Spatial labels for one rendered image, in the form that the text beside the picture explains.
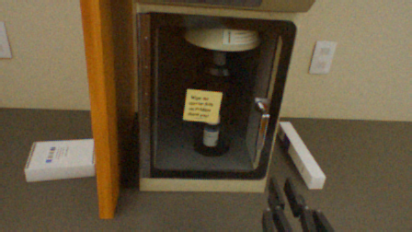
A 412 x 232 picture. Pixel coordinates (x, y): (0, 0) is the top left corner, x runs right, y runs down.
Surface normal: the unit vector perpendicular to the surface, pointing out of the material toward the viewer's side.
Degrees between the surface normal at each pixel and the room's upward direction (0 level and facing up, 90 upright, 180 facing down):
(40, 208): 0
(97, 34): 90
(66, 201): 0
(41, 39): 90
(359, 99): 90
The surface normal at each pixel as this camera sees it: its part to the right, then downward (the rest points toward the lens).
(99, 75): 0.07, 0.51
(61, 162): 0.08, -0.86
